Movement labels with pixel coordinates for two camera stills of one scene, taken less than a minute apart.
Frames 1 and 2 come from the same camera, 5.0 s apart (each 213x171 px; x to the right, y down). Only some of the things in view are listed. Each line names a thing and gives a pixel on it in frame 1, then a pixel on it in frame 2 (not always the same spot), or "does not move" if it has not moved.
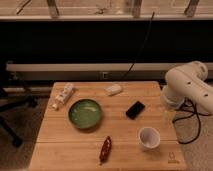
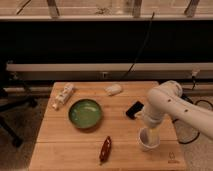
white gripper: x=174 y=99 → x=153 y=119
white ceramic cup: x=149 y=138 does not move
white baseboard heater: x=89 y=71 does not move
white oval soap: x=113 y=89 does not move
